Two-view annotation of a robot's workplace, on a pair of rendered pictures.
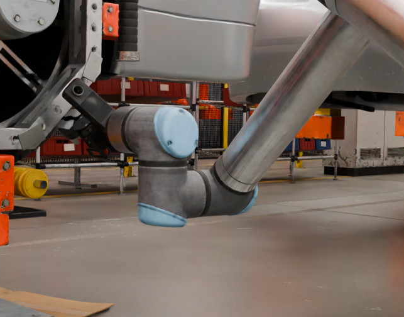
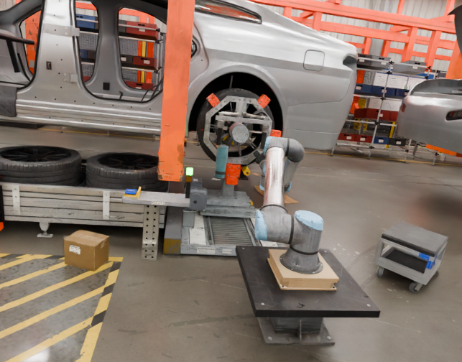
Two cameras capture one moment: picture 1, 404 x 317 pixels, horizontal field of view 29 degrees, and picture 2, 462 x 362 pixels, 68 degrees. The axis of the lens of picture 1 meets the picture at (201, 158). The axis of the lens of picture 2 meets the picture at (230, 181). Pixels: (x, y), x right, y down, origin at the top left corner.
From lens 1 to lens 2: 1.59 m
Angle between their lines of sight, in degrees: 38
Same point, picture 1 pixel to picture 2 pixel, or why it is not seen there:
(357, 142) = not seen: outside the picture
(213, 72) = (314, 146)
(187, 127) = not seen: hidden behind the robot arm
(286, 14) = (415, 108)
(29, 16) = (240, 138)
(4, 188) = (237, 172)
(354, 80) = (432, 141)
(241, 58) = (327, 143)
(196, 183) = not seen: hidden behind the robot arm
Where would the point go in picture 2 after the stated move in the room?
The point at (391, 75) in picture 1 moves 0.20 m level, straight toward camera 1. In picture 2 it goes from (446, 142) to (438, 143)
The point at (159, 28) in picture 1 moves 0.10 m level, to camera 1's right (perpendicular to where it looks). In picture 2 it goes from (295, 134) to (305, 136)
